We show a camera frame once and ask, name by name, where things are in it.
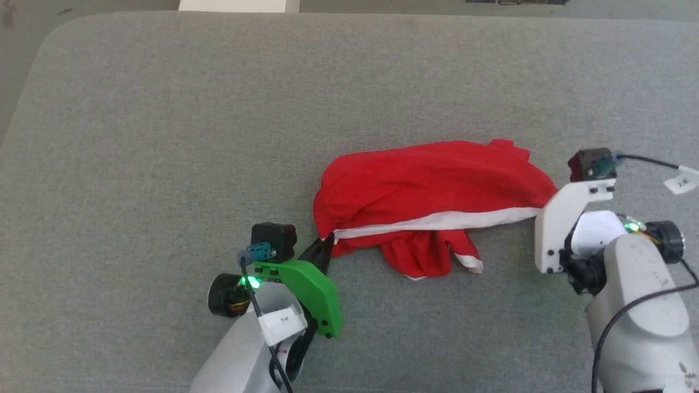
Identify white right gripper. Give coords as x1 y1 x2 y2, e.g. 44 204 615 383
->
534 179 686 275

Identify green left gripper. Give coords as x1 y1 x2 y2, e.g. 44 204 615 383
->
207 233 345 340

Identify red shorts with white trim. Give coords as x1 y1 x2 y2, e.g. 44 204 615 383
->
313 139 559 281

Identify grey fabric sofa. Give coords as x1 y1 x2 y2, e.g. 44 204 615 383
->
0 11 699 393

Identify white box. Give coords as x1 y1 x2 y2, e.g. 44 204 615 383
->
178 0 301 13

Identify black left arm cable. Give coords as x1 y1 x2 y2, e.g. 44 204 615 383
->
238 243 295 393

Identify white left cable label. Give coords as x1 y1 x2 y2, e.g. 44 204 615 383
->
257 306 309 346

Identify white cable label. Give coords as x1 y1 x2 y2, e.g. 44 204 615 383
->
257 306 309 346
663 165 699 195

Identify white right cable label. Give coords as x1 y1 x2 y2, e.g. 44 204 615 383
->
663 165 699 195

